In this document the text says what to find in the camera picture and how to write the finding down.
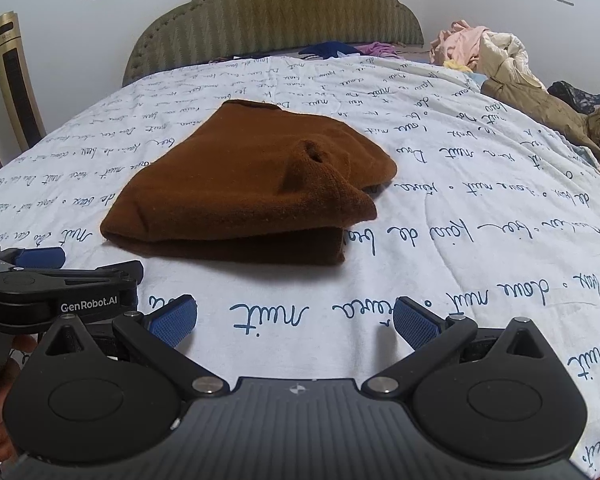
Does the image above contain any tan padded coat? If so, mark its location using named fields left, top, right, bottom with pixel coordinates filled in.
left=480, top=72, right=600, bottom=173

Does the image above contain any cream quilted jacket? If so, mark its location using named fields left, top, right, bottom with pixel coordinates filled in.
left=472, top=30, right=549, bottom=92

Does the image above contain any gold tower air conditioner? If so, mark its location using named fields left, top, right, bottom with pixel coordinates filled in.
left=0, top=11, right=48, bottom=152

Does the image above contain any dark printed garment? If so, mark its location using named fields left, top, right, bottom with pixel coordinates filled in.
left=546, top=80, right=600, bottom=117

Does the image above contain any olive striped padded headboard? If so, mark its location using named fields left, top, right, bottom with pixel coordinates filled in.
left=122, top=0, right=425, bottom=87

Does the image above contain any person's left hand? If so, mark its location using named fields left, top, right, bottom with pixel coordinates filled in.
left=0, top=334, right=39, bottom=467

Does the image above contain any purple cloth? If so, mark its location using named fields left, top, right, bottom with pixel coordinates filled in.
left=354, top=41, right=407, bottom=61

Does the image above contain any brown knit sweater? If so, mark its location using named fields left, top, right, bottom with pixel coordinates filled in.
left=100, top=99, right=399, bottom=266

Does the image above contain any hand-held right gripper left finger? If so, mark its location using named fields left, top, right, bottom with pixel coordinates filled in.
left=29, top=294, right=231, bottom=401

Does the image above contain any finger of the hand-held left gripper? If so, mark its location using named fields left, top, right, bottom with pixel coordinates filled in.
left=0, top=245, right=67, bottom=273

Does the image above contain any white script-printed bedsheet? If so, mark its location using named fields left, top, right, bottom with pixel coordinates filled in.
left=0, top=54, right=600, bottom=480

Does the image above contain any dark blue cloth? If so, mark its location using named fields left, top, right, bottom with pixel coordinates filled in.
left=298, top=41, right=362, bottom=60

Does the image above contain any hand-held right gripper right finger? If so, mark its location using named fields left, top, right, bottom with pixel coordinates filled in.
left=361, top=296, right=564, bottom=397

